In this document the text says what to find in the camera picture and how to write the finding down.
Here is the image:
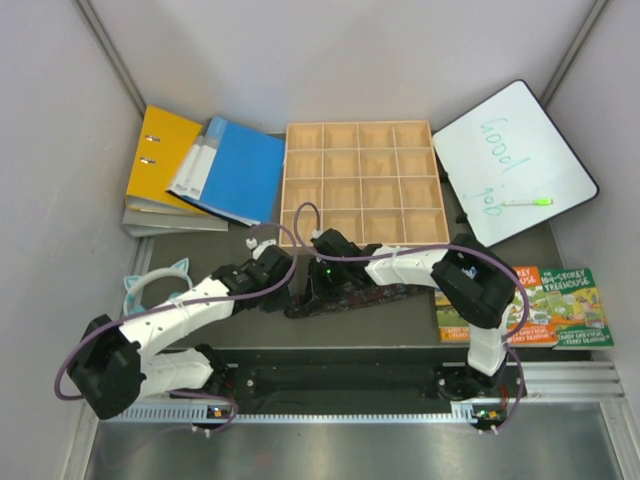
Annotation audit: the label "brown floral necktie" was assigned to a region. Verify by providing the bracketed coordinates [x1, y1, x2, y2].
[284, 283, 428, 319]

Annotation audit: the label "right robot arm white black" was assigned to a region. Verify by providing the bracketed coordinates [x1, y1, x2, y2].
[306, 229, 522, 400]

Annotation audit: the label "grey binder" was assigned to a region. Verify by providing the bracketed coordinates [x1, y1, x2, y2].
[121, 209, 229, 238]

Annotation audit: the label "white cable duct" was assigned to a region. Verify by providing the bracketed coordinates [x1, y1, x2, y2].
[111, 401, 487, 425]

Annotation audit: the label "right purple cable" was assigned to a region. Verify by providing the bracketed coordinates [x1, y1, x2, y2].
[293, 202, 531, 435]

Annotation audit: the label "Animal Farm book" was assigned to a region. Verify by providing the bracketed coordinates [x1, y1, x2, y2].
[434, 290, 470, 343]

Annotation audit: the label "yellow ring binder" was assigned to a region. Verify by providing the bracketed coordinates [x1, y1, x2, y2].
[125, 105, 203, 216]

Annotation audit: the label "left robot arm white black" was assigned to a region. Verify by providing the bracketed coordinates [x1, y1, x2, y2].
[66, 241, 295, 420]

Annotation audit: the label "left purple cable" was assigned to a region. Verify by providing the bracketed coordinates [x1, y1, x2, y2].
[53, 223, 300, 436]

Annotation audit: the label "purple cable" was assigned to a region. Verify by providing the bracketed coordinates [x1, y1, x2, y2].
[293, 202, 531, 435]
[53, 223, 300, 436]

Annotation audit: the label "wooden compartment tray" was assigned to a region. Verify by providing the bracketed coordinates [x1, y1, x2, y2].
[280, 120, 450, 247]

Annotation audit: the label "teal cat-ear headphones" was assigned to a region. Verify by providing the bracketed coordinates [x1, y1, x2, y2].
[122, 257, 194, 316]

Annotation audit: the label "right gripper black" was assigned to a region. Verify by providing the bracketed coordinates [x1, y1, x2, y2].
[303, 258, 349, 309]

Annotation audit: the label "orange Treehouse book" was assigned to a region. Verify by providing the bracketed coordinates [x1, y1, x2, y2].
[509, 266, 558, 348]

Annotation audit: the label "green Treehouse book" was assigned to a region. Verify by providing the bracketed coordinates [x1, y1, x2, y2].
[540, 268, 614, 350]

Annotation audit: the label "green marker pen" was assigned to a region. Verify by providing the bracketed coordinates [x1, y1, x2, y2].
[502, 198, 553, 207]

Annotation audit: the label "white whiteboard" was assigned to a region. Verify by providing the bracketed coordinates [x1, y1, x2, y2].
[433, 80, 600, 246]

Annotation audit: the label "blue folder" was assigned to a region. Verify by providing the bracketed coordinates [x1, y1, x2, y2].
[167, 116, 285, 226]

